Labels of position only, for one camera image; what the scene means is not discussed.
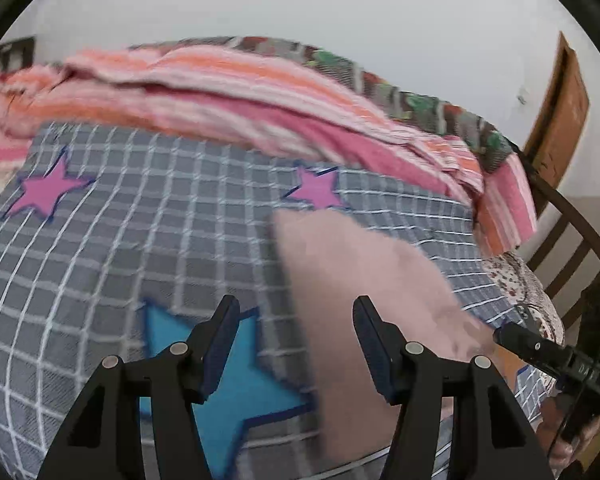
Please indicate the person's right hand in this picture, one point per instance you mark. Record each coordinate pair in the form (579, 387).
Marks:
(562, 440)

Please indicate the grey checked star blanket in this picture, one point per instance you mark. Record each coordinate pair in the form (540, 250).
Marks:
(145, 250)

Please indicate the floral bed sheet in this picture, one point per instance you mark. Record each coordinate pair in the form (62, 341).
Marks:
(520, 280)

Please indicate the pink orange striped quilt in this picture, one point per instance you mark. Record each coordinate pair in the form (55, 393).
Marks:
(240, 105)

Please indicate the pink knitted sweater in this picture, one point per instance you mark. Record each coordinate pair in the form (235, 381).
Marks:
(340, 280)

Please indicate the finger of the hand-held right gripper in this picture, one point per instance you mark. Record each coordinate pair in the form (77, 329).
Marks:
(530, 345)

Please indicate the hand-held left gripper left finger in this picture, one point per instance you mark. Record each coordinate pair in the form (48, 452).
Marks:
(220, 345)

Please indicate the brown wooden door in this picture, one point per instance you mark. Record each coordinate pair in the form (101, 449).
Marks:
(562, 115)

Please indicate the dark floral patchwork quilt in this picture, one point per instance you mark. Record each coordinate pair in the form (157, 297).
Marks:
(420, 105)

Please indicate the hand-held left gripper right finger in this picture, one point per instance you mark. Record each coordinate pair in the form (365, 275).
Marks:
(375, 350)

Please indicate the dark wooden footboard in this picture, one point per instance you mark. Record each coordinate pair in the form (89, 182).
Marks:
(560, 230)

